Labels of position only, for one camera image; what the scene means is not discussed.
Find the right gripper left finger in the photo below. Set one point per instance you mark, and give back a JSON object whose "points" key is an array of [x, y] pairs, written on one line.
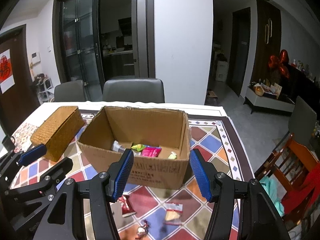
{"points": [[64, 218]]}

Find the twisted foil candy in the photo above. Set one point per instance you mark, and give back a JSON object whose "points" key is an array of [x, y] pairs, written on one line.
{"points": [[143, 230]]}

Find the white shoe rack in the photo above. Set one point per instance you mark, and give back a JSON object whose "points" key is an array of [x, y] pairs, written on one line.
{"points": [[44, 88]]}

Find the white low cabinet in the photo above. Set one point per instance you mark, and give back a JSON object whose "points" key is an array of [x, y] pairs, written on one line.
{"points": [[267, 104]]}

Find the dark red snack packet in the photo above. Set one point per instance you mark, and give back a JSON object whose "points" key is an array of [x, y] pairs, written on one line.
{"points": [[126, 207]]}

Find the teal cloth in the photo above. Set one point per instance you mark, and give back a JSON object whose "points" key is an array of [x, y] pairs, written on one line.
{"points": [[270, 187]]}

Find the long white snack stick packet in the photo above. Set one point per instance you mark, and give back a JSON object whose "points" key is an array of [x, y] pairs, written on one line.
{"points": [[117, 147]]}

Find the green candy packet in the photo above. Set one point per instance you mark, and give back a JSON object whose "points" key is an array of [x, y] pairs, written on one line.
{"points": [[138, 147]]}

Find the pink hawthorn snack packet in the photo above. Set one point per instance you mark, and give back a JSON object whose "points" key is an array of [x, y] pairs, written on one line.
{"points": [[151, 152]]}

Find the white wall intercom panel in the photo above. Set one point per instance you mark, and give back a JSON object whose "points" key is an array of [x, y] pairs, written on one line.
{"points": [[35, 58]]}

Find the orange wooden chair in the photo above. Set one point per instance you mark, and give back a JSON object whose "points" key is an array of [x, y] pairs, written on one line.
{"points": [[297, 170]]}

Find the black mug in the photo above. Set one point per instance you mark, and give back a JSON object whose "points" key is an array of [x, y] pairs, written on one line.
{"points": [[8, 143]]}

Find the colourful diamond pattern table mat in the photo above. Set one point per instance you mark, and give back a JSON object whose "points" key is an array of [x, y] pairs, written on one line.
{"points": [[214, 137]]}

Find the grey chair left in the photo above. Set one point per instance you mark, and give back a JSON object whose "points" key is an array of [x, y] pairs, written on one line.
{"points": [[72, 91]]}

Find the brown cardboard box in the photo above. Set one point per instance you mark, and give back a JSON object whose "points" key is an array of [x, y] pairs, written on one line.
{"points": [[159, 138]]}

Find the patterned tile placemat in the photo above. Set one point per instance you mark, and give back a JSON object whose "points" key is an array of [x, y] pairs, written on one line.
{"points": [[22, 136]]}

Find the woven wicker basket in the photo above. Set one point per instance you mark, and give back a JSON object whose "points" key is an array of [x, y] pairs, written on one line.
{"points": [[58, 131]]}

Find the grey chair right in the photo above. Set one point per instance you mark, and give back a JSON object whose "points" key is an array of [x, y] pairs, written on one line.
{"points": [[302, 122]]}

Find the grey chair middle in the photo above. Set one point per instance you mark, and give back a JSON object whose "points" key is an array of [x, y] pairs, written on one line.
{"points": [[144, 90]]}

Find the grey chair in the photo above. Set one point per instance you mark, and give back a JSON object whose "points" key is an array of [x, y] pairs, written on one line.
{"points": [[144, 90], [302, 122], [72, 91]]}

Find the light green candy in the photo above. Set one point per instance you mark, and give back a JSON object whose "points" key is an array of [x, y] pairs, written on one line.
{"points": [[172, 156]]}

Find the red fu door poster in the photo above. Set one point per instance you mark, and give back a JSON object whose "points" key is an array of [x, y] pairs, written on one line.
{"points": [[6, 72]]}

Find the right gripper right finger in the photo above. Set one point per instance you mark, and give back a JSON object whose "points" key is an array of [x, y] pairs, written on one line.
{"points": [[258, 217]]}

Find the red balloon decoration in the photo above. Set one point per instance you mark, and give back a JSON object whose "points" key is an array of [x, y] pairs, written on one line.
{"points": [[280, 62]]}

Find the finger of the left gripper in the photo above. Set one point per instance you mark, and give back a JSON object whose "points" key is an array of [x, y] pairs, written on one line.
{"points": [[50, 172], [13, 161]]}

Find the clear yellow cake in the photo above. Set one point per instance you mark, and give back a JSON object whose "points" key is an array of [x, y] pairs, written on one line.
{"points": [[173, 213]]}

